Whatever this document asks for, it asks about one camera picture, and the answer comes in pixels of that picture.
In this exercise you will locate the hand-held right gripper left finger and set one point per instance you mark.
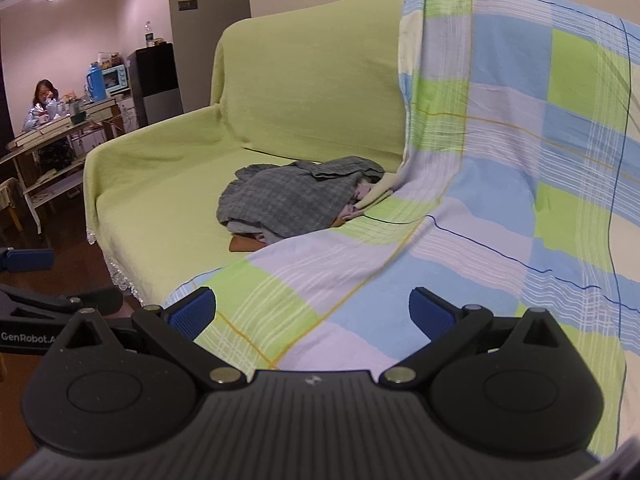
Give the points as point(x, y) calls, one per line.
point(192, 310)

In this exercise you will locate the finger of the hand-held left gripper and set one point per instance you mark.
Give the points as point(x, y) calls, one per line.
point(30, 260)
point(95, 299)

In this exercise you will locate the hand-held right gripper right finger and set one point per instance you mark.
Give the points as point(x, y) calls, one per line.
point(430, 312)

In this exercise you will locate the brown garment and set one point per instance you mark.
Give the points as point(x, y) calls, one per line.
point(242, 245)

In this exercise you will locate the grey garment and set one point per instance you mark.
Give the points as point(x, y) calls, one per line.
point(280, 200)

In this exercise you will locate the blue green checked blanket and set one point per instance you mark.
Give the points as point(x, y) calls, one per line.
point(500, 210)

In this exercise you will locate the cream book stack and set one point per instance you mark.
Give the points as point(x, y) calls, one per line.
point(35, 135)

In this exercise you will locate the white dining table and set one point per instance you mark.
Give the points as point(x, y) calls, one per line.
point(50, 136)

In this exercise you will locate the cream cloth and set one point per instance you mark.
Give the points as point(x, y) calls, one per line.
point(377, 190)

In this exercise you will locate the dark green container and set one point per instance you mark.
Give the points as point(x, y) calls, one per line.
point(77, 116)

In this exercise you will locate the blue thermos jug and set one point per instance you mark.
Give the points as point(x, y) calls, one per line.
point(95, 85)

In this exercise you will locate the light blue toaster oven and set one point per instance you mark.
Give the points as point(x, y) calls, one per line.
point(116, 79)

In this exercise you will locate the black and silver fridge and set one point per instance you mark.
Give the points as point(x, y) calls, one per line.
point(155, 75)

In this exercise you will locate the clear bottle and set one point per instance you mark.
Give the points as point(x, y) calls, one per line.
point(149, 37)

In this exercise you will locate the wall switch panel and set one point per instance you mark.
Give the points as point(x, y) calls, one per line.
point(187, 4)

